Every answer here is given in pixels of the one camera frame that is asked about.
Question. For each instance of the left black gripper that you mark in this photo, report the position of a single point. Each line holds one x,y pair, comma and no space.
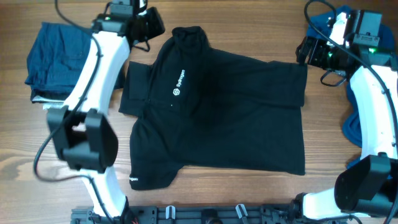
157,27

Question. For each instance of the folded white garment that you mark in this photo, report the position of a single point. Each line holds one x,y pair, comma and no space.
54,105

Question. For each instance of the black polo shirt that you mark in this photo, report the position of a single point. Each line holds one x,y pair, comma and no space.
200,106

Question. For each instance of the blue polo shirt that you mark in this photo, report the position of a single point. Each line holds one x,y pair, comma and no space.
351,127

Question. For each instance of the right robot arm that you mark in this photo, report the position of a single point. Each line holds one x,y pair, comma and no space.
368,188

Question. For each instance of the folded black garment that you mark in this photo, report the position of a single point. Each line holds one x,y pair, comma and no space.
38,96

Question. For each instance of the right white rail clip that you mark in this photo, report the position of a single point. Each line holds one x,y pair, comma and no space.
242,213

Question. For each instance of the white rail clip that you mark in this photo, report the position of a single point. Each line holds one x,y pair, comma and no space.
242,213
170,212

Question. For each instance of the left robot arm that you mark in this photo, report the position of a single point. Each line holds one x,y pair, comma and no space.
80,130

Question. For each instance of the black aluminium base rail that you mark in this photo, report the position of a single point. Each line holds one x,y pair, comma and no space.
264,214

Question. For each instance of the folded dark blue garment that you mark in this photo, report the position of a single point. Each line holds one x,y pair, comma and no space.
56,59

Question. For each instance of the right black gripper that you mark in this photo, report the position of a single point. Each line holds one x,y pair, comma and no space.
314,59

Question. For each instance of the left white rail clip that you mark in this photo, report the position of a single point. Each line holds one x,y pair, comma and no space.
170,212

